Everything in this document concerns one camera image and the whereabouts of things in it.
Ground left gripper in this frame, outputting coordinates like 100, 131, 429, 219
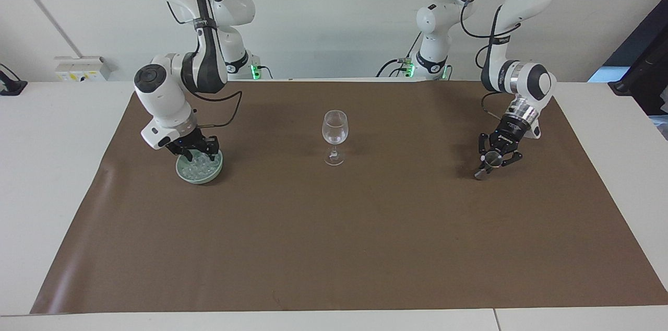
478, 115, 532, 168

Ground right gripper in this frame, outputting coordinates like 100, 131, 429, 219
166, 128, 220, 163

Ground small metal cup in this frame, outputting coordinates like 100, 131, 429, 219
474, 153, 502, 181

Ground clear wine glass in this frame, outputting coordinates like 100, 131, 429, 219
321, 110, 349, 167

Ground green bowl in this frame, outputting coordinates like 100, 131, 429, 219
175, 148, 224, 185

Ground black stand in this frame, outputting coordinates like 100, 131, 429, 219
0, 63, 28, 97
607, 33, 668, 116

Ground white wall socket box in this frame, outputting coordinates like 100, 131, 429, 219
54, 56, 112, 82

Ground white wall cable duct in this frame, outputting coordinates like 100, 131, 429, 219
4, 0, 84, 59

